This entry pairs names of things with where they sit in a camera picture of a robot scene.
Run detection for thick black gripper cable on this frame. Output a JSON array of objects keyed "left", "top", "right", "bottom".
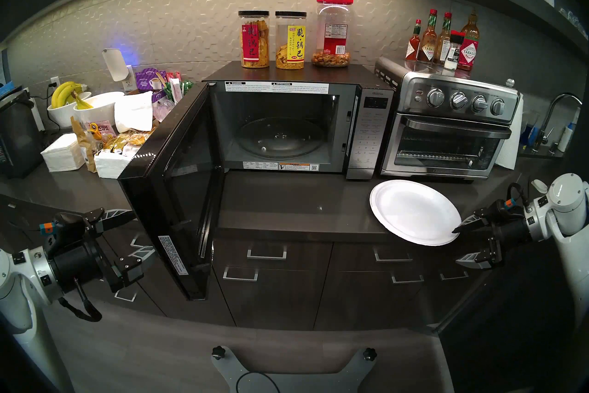
[{"left": 58, "top": 279, "right": 103, "bottom": 323}]

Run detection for glass microwave turntable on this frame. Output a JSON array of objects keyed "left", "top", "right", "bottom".
[{"left": 235, "top": 117, "right": 325, "bottom": 160}]

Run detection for white round plate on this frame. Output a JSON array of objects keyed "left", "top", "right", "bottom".
[{"left": 370, "top": 179, "right": 462, "bottom": 247}]

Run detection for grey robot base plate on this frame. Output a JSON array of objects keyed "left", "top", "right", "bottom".
[{"left": 211, "top": 346, "right": 378, "bottom": 393}]

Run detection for small red hot sauce bottle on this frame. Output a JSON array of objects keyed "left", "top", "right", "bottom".
[{"left": 406, "top": 19, "right": 422, "bottom": 62}]

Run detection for white soap bottle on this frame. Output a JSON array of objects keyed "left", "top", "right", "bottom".
[{"left": 558, "top": 109, "right": 581, "bottom": 153}]

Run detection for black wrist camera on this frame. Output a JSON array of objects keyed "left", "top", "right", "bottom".
[
  {"left": 39, "top": 212, "right": 89, "bottom": 255},
  {"left": 482, "top": 200, "right": 525, "bottom": 221}
]

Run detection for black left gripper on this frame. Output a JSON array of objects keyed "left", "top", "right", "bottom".
[{"left": 48, "top": 208, "right": 160, "bottom": 294}]

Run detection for chrome sink faucet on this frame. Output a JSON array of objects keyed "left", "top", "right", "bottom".
[{"left": 534, "top": 93, "right": 584, "bottom": 151}]

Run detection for olive sauce bottle green neck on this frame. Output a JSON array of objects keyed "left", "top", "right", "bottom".
[{"left": 435, "top": 12, "right": 453, "bottom": 66}]

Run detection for white paper napkin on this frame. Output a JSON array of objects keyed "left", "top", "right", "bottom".
[
  {"left": 94, "top": 149, "right": 139, "bottom": 179},
  {"left": 114, "top": 91, "right": 154, "bottom": 134}
]

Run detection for small white bowl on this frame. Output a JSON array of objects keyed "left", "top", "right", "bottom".
[{"left": 47, "top": 91, "right": 92, "bottom": 129}]

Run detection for clear plastic cutlery bundle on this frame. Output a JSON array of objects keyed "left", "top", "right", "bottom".
[{"left": 153, "top": 97, "right": 175, "bottom": 122}]

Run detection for brown paper bag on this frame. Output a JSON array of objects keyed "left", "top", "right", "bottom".
[{"left": 70, "top": 117, "right": 98, "bottom": 173}]

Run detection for large white bowl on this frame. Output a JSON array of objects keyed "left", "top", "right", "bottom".
[{"left": 74, "top": 91, "right": 126, "bottom": 132}]

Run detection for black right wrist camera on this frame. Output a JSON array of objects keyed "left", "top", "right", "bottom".
[{"left": 482, "top": 200, "right": 525, "bottom": 221}]

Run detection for dark open wall shelf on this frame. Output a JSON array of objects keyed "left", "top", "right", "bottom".
[{"left": 414, "top": 0, "right": 589, "bottom": 54}]

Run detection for red sauce bottle green neck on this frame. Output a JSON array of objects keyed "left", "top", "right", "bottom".
[{"left": 417, "top": 9, "right": 439, "bottom": 65}]

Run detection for clear jar red lid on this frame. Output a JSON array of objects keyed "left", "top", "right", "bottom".
[{"left": 312, "top": 0, "right": 355, "bottom": 68}]

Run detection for purple tea box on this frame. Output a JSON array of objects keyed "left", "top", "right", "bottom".
[{"left": 135, "top": 67, "right": 167, "bottom": 103}]

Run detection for white napkin stack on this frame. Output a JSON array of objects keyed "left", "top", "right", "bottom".
[{"left": 40, "top": 133, "right": 86, "bottom": 173}]

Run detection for white pink sachets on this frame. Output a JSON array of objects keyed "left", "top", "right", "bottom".
[{"left": 167, "top": 72, "right": 185, "bottom": 106}]

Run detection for snack jar yellow label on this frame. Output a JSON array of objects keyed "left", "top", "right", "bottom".
[{"left": 275, "top": 11, "right": 307, "bottom": 70}]

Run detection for snack jar red label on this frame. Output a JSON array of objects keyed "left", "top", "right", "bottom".
[{"left": 238, "top": 10, "right": 271, "bottom": 69}]

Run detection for single yellow banana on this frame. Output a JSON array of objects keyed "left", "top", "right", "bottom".
[{"left": 70, "top": 90, "right": 95, "bottom": 110}]

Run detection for yellow banana bunch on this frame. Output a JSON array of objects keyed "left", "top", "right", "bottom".
[{"left": 51, "top": 81, "right": 87, "bottom": 109}]

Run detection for black glass microwave door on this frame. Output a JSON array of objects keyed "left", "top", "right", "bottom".
[{"left": 118, "top": 83, "right": 225, "bottom": 301}]

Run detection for pink packet yellow disc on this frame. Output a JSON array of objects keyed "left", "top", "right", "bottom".
[{"left": 87, "top": 120, "right": 115, "bottom": 144}]

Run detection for silver toaster oven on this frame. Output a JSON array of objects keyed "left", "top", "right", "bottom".
[{"left": 374, "top": 57, "right": 523, "bottom": 179}]

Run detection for white plug-in night light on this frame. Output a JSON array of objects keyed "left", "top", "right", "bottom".
[{"left": 102, "top": 48, "right": 129, "bottom": 82}]

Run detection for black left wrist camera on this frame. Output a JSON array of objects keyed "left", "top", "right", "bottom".
[{"left": 39, "top": 212, "right": 89, "bottom": 255}]

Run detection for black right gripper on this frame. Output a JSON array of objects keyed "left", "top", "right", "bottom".
[{"left": 452, "top": 211, "right": 535, "bottom": 270}]

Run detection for dark wood drawer front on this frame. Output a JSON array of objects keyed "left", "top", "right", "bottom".
[
  {"left": 315, "top": 264, "right": 438, "bottom": 332},
  {"left": 127, "top": 259, "right": 235, "bottom": 327},
  {"left": 99, "top": 279, "right": 166, "bottom": 317},
  {"left": 214, "top": 236, "right": 334, "bottom": 267},
  {"left": 106, "top": 229, "right": 159, "bottom": 265},
  {"left": 426, "top": 259, "right": 484, "bottom": 326},
  {"left": 213, "top": 263, "right": 329, "bottom": 331},
  {"left": 332, "top": 238, "right": 435, "bottom": 267}
]

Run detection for large Tabasco bottle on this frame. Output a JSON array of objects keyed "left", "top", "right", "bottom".
[{"left": 458, "top": 12, "right": 481, "bottom": 72}]

